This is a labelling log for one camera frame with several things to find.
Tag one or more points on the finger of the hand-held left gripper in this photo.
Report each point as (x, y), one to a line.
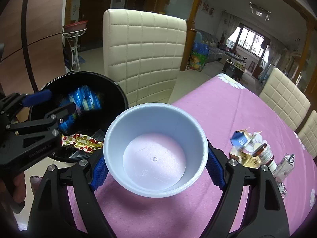
(37, 98)
(49, 120)

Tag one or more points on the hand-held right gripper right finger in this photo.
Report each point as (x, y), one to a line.
(214, 168)

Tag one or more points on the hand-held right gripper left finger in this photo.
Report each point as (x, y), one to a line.
(99, 171)

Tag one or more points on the red gold checkered wrapper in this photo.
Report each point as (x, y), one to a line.
(79, 141)

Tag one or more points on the clear plastic tray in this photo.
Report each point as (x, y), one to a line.
(97, 135)

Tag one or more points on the blue foil wrapper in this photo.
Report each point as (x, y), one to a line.
(84, 99)

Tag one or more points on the pale blue plastic bowl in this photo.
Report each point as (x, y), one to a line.
(153, 153)

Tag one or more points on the black round waste bin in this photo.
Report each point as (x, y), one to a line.
(109, 99)

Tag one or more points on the black white milk carton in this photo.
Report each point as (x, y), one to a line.
(284, 166)

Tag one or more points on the person's left hand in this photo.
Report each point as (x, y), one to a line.
(19, 188)

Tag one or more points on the gold snack packet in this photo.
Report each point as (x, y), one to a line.
(245, 160)

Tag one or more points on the blue white small carton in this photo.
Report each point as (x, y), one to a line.
(237, 140)

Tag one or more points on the brown glass bottle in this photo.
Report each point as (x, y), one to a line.
(266, 155)

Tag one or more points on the white metal stand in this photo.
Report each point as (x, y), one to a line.
(75, 52)

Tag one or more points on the brown refrigerator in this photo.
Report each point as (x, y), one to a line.
(44, 29)

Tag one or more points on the cow print packet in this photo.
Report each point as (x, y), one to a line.
(282, 189)

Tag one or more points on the red basin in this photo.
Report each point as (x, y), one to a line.
(74, 26)

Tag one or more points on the cream quilted chair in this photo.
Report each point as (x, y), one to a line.
(284, 99)
(143, 62)
(309, 133)

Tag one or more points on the dark coffee table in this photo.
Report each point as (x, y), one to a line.
(235, 70)

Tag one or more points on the dark wooden door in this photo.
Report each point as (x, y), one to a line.
(96, 17)

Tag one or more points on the colourful printed bag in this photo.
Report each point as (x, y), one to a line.
(198, 59)

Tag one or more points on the grey sofa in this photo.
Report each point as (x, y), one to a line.
(215, 52)

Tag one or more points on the barred window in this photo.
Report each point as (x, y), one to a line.
(252, 39)

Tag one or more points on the patterned curtain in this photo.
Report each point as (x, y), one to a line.
(229, 29)

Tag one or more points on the ceiling lamp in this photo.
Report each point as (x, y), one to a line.
(259, 11)

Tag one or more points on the red wall pictures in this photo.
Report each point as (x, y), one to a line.
(208, 7)

